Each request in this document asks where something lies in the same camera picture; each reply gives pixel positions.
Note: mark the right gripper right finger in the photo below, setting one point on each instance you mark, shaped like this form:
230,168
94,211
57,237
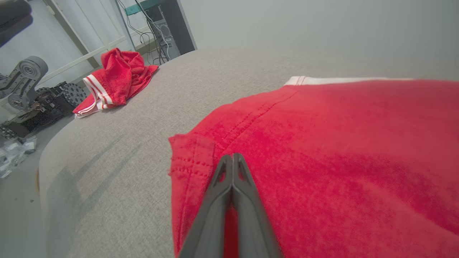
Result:
251,222

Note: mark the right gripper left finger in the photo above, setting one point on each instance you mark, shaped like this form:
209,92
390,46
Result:
211,222

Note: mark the red jersey with black lettering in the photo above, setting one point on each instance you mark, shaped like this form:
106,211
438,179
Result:
340,161

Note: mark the red garment with white stripes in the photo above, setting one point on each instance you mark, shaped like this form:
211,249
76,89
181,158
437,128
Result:
122,79

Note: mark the grey fabric sofa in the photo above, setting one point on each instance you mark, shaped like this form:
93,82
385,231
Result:
143,143

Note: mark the black computer tower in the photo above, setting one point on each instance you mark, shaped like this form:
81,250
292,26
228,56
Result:
175,28

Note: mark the clear plastic bags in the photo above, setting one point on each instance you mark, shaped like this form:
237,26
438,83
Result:
14,150

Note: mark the black rounded housing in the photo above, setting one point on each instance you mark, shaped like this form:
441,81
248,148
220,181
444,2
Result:
12,18

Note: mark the white metal frame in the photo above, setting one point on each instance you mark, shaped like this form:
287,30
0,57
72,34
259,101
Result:
77,43

